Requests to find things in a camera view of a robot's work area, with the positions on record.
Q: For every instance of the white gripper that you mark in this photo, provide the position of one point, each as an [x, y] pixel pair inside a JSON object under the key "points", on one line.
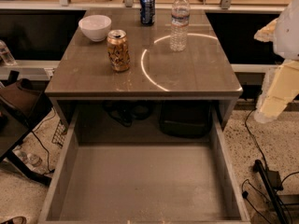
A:
{"points": [[289, 32]]}

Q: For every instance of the clear plastic water bottle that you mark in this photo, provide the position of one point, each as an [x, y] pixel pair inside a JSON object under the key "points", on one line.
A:
{"points": [[180, 16]]}

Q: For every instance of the grey open top drawer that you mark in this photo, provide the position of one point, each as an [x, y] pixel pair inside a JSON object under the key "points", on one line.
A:
{"points": [[141, 176]]}

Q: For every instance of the plastic bottle on floor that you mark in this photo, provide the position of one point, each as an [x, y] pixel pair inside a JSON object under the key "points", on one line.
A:
{"points": [[33, 161]]}

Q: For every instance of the clear bottle on left shelf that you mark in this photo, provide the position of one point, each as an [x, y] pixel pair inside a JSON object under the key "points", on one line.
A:
{"points": [[6, 55]]}

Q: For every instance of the grey cabinet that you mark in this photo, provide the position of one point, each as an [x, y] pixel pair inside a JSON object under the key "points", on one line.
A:
{"points": [[201, 71]]}

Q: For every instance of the black stand on right floor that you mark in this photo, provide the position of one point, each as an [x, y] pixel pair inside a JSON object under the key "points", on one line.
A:
{"points": [[281, 204]]}

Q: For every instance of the blue soda can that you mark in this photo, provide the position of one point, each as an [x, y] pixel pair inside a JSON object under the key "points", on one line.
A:
{"points": [[147, 12]]}

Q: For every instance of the gold soda can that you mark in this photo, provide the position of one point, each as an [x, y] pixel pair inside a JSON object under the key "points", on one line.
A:
{"points": [[117, 49]]}

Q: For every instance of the white ceramic bowl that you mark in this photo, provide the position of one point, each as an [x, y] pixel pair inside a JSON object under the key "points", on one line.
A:
{"points": [[95, 27]]}

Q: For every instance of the dark brown chair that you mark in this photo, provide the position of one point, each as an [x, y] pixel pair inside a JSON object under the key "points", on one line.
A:
{"points": [[22, 108]]}

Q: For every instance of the wire mesh basket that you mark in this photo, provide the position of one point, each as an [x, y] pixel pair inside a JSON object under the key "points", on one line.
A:
{"points": [[59, 135]]}

